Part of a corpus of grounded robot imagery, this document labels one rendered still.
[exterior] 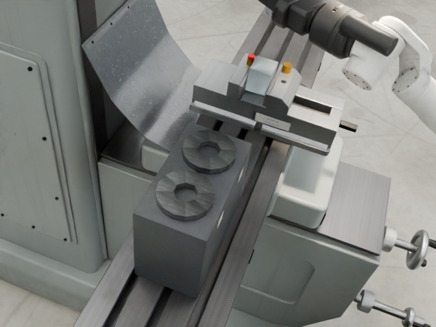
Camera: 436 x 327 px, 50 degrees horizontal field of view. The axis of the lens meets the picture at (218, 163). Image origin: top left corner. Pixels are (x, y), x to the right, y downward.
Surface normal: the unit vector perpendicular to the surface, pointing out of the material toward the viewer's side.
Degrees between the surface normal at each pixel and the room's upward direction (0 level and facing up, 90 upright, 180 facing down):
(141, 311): 0
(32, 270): 68
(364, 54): 40
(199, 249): 90
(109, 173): 90
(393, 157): 0
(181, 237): 90
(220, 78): 0
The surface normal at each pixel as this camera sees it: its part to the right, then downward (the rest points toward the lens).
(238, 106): -0.35, 0.67
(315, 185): 0.11, -0.66
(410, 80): -0.77, -0.57
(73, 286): -0.27, 0.37
